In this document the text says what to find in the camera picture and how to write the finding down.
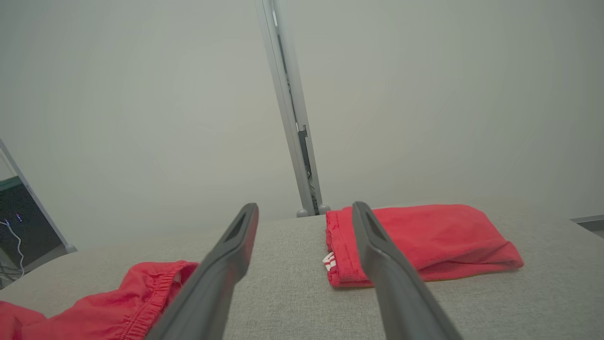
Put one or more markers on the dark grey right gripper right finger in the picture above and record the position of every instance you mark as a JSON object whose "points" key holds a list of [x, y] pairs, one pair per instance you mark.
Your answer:
{"points": [[391, 274]]}

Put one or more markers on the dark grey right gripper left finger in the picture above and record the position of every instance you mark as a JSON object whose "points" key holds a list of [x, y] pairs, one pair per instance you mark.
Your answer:
{"points": [[222, 264]]}

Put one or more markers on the red shorts with white stripe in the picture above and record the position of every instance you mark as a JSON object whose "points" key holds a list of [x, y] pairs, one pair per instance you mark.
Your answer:
{"points": [[94, 316]]}

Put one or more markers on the grey partition post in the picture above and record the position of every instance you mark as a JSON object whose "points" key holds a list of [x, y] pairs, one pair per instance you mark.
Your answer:
{"points": [[288, 94]]}

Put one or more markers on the pale grey partition panel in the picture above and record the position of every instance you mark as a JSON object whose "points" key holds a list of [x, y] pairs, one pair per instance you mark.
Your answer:
{"points": [[448, 94], [141, 118]]}

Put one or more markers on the dark computer tower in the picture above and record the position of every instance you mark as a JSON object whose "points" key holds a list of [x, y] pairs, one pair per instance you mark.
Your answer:
{"points": [[28, 231]]}

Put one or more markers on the red and white basketball jersey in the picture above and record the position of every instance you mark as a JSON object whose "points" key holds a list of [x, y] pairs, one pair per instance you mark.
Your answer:
{"points": [[448, 236]]}

